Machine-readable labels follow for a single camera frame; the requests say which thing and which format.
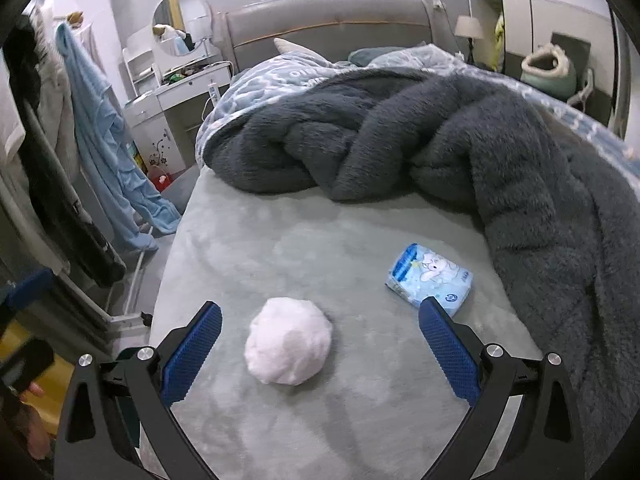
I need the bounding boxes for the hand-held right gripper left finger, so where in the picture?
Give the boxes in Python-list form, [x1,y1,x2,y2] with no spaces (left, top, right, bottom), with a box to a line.
[52,301,223,480]

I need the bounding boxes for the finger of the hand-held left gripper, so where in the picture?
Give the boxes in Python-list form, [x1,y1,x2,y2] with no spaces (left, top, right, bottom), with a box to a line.
[4,267,55,311]

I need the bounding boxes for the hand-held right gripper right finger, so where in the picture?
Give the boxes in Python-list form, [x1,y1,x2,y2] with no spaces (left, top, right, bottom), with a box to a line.
[417,296,586,480]

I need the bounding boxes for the blue tissue packet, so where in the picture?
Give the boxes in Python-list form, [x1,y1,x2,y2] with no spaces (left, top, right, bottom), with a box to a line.
[385,243,474,318]

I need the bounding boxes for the white cotton ball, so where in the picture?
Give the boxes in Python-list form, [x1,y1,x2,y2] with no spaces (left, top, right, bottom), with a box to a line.
[244,296,333,386]

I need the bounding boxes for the person's left hand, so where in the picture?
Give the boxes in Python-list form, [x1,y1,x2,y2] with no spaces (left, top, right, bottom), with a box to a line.
[17,380,55,461]

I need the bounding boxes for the yellow cabinet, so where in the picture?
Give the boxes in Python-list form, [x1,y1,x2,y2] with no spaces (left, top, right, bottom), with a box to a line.
[0,320,76,441]

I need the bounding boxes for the white clothes rack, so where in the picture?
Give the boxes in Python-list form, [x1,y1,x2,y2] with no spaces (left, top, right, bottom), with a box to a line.
[102,220,156,331]

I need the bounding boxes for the black hanging garment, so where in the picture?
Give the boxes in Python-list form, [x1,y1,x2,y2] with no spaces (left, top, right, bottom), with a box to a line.
[5,25,126,288]

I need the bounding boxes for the white t-shirt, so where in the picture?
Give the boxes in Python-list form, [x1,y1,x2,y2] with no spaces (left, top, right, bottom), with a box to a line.
[0,55,26,161]

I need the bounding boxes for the light blue robe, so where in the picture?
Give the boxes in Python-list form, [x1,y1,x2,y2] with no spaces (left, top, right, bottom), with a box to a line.
[55,22,182,253]

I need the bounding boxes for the dark grey floor cushion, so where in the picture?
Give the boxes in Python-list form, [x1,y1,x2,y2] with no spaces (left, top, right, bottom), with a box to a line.
[162,165,201,216]

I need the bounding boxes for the white fluffy coat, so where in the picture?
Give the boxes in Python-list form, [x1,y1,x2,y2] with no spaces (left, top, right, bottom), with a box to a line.
[27,5,83,171]

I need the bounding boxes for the dark grey fluffy blanket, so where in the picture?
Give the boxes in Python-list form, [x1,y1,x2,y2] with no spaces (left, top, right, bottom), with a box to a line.
[202,67,640,480]

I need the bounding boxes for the white vanity table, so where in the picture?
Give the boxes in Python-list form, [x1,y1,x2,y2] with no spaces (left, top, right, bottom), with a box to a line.
[124,62,233,171]

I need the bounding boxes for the white desktop shelf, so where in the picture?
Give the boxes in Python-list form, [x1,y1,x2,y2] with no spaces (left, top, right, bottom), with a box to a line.
[122,35,161,93]

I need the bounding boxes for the blue patterned blanket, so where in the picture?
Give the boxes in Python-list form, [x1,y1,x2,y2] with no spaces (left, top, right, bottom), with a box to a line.
[196,44,640,181]

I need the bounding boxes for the green cream plush pet bed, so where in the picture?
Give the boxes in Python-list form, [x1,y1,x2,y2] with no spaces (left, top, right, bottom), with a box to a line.
[520,44,578,101]

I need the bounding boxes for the round mirror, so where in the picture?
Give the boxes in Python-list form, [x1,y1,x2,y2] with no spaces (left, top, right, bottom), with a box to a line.
[151,0,213,58]

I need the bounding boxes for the teal pillow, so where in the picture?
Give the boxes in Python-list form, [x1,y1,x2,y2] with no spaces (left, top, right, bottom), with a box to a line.
[348,47,411,67]

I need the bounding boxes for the yellow green cloth item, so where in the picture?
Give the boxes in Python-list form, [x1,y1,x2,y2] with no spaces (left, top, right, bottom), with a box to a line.
[492,12,506,71]

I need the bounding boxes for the white pillow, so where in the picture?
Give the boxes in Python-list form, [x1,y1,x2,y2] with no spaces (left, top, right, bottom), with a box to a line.
[273,37,326,61]

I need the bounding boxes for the bedside lamp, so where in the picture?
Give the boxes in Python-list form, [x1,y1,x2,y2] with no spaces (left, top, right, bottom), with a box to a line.
[454,15,483,63]

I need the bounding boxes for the grey padded headboard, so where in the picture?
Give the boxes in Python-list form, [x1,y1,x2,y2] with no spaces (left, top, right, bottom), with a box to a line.
[222,0,436,73]

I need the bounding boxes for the grey white wardrobe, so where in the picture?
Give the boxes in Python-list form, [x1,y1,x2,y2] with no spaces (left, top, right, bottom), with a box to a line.
[462,0,628,138]

